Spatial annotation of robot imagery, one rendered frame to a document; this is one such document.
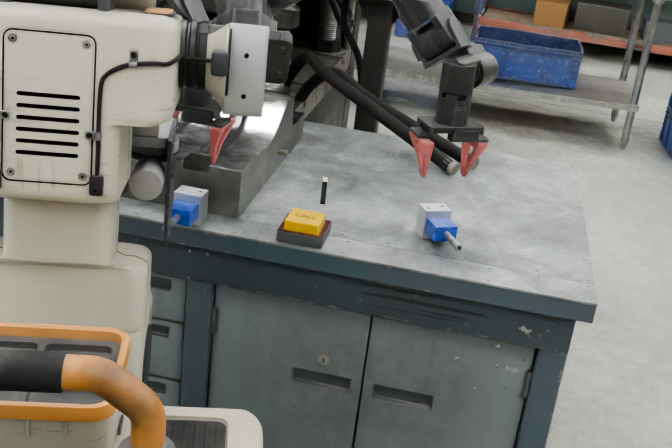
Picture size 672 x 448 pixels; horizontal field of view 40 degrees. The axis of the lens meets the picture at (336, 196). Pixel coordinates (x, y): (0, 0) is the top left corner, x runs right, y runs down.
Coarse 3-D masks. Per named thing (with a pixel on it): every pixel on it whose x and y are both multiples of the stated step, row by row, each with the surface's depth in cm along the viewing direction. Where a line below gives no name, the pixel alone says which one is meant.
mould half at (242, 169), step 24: (264, 96) 187; (288, 96) 190; (264, 120) 182; (288, 120) 189; (192, 144) 169; (240, 144) 173; (264, 144) 175; (288, 144) 194; (216, 168) 159; (240, 168) 160; (264, 168) 175; (216, 192) 161; (240, 192) 160
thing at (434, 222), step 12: (420, 204) 163; (432, 204) 164; (444, 204) 165; (420, 216) 163; (432, 216) 161; (444, 216) 162; (420, 228) 163; (432, 228) 159; (444, 228) 158; (456, 228) 159; (444, 240) 159
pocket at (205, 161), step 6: (186, 156) 162; (192, 156) 164; (198, 156) 164; (204, 156) 164; (210, 156) 164; (186, 162) 163; (192, 162) 165; (198, 162) 164; (204, 162) 164; (210, 162) 164; (186, 168) 161; (192, 168) 164; (198, 168) 165; (204, 168) 165
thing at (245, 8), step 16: (224, 0) 118; (240, 0) 116; (256, 0) 117; (224, 16) 115; (240, 16) 114; (256, 16) 114; (272, 16) 120; (208, 32) 111; (272, 32) 113; (288, 32) 113; (272, 48) 114; (288, 48) 114; (272, 64) 116; (288, 64) 116; (272, 80) 119
